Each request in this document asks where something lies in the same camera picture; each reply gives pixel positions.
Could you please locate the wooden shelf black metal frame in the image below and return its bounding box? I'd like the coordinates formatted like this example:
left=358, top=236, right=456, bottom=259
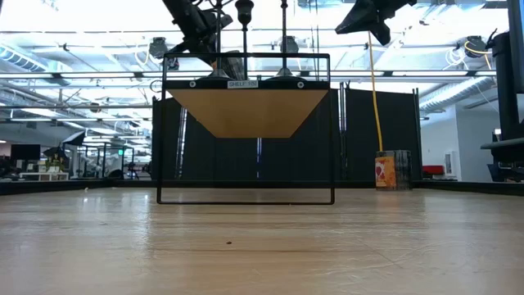
left=156, top=52, right=336, bottom=206

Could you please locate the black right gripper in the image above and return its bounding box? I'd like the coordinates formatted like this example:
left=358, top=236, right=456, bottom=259
left=335, top=0, right=418, bottom=46

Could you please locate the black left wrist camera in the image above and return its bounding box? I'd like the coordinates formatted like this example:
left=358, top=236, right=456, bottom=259
left=204, top=11, right=235, bottom=32

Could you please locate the yellow hanging cable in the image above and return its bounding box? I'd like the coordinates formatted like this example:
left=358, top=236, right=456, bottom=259
left=367, top=30, right=385, bottom=153

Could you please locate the black computer monitor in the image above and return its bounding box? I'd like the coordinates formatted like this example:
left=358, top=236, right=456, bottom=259
left=493, top=0, right=524, bottom=141

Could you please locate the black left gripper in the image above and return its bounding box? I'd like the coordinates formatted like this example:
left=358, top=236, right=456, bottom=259
left=169, top=24, right=225, bottom=69

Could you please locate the ceiling cord reel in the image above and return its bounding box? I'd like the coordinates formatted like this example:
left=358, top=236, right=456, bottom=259
left=148, top=36, right=169, bottom=59
left=463, top=35, right=487, bottom=59
left=279, top=35, right=300, bottom=55

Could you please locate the black room divider panel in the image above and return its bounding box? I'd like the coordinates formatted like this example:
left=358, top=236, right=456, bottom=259
left=151, top=88, right=341, bottom=184
left=345, top=88, right=422, bottom=184

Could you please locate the small background potted plant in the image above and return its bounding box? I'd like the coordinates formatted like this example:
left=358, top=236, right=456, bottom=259
left=44, top=153, right=66, bottom=174

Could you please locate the black aluminium table frame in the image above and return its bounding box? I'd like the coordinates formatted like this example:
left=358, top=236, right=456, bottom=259
left=0, top=179, right=524, bottom=197

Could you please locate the white framed wall board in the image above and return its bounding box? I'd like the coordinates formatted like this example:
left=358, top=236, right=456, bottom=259
left=444, top=150, right=456, bottom=178

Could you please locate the white low cabinet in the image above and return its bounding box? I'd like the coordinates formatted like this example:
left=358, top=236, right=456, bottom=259
left=18, top=171, right=70, bottom=183

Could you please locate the white ceiling duct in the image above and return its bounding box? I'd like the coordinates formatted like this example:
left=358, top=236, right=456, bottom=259
left=419, top=75, right=499, bottom=115

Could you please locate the grey computer workstation cart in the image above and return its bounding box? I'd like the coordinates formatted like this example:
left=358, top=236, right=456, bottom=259
left=481, top=138, right=524, bottom=163

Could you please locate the black studio softbox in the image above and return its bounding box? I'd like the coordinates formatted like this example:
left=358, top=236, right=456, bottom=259
left=61, top=129, right=87, bottom=148

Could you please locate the black background monitor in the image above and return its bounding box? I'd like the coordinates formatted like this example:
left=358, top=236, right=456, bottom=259
left=10, top=143, right=42, bottom=162

